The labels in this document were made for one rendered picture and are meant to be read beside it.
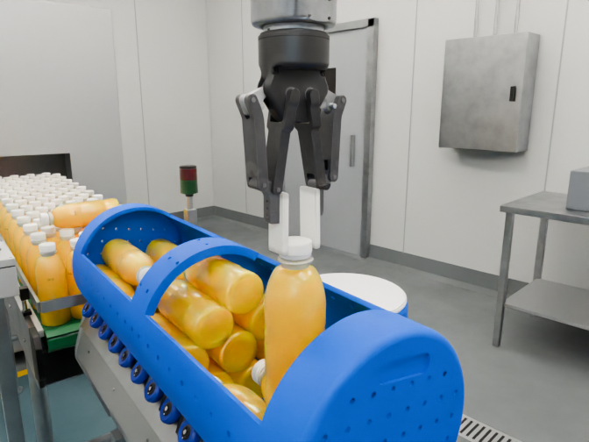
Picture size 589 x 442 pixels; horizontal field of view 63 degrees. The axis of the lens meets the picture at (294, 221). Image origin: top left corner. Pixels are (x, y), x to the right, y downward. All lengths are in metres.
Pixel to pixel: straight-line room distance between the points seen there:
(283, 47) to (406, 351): 0.34
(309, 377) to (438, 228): 3.86
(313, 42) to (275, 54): 0.04
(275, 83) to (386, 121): 4.03
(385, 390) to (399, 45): 4.07
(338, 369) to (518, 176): 3.56
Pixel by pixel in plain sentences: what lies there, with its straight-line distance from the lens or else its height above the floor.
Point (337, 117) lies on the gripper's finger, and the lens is 0.56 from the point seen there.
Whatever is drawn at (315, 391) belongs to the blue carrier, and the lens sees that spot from 0.50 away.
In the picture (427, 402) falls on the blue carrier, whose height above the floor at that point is 1.13.
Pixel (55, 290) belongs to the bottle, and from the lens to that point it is 1.41.
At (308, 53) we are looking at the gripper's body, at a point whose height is 1.52.
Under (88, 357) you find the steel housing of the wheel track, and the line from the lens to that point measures 1.32.
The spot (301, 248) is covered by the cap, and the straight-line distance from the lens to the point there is 0.54.
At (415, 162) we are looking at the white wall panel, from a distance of 4.36.
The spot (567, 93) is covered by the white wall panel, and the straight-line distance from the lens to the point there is 3.87.
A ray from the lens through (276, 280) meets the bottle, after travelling 0.55.
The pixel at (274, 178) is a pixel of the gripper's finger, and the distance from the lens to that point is 0.51.
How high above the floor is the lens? 1.47
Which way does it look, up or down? 13 degrees down
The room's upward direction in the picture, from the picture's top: straight up
